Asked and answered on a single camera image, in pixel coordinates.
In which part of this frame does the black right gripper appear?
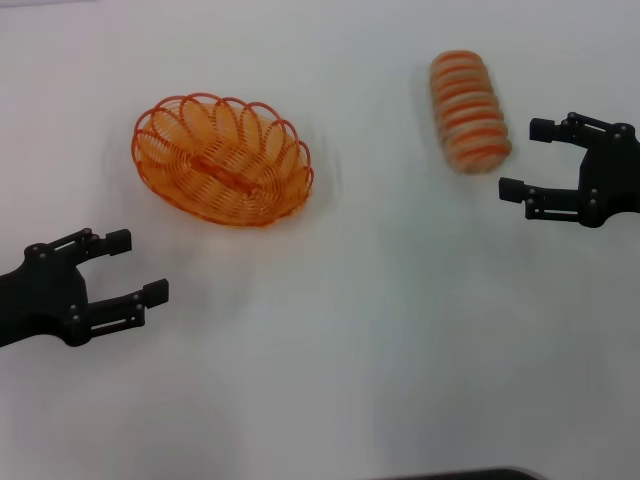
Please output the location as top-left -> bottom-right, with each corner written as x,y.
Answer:
498,112 -> 640,229

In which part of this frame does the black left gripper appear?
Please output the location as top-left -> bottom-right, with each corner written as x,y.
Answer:
0,227 -> 170,349

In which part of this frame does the orange striped bread roll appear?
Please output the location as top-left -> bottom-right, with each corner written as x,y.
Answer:
429,49 -> 513,176

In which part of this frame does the orange wire basket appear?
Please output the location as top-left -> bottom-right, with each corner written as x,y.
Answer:
131,91 -> 316,229

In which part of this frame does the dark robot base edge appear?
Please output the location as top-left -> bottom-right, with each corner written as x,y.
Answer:
384,466 -> 541,480

